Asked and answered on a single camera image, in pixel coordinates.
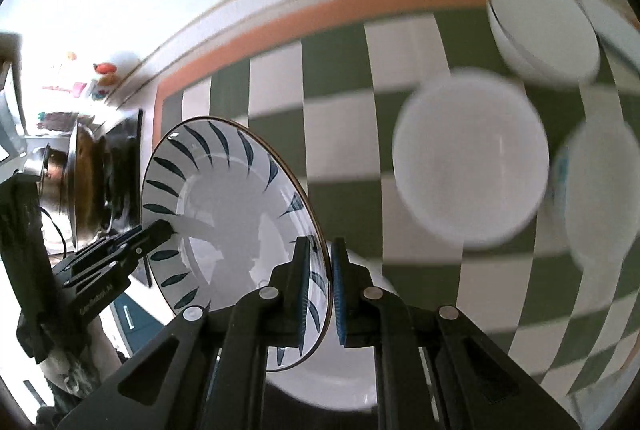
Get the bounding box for white bowl dark rim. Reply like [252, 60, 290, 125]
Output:
[486, 0, 601, 89]

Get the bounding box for blue base cabinet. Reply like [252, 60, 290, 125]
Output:
[111, 295, 166, 356]

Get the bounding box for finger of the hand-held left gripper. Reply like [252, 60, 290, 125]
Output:
[51, 244, 151, 291]
[75, 220, 177, 271]

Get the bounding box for green white checkered tablecloth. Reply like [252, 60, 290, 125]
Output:
[152, 0, 640, 398]

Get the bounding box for plain white bowl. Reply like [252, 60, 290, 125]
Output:
[392, 70, 550, 251]

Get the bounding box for steel steamer pot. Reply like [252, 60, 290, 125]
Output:
[21, 144, 72, 211]

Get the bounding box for black gas stove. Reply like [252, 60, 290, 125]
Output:
[132, 109, 153, 288]

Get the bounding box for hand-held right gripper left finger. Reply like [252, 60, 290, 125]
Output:
[60, 237, 313, 430]

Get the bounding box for colourful wall stickers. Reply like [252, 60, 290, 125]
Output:
[35, 52, 121, 131]

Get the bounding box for white bowl blue print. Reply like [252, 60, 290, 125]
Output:
[549, 120, 638, 278]

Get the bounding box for plain white plate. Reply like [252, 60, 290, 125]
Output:
[265, 249, 396, 414]

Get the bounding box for blue leaf pattern plate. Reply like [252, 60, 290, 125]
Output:
[141, 116, 333, 372]

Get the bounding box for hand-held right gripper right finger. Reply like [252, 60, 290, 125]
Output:
[330, 237, 581, 430]

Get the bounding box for steel wok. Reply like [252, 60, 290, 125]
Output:
[67, 119, 143, 251]

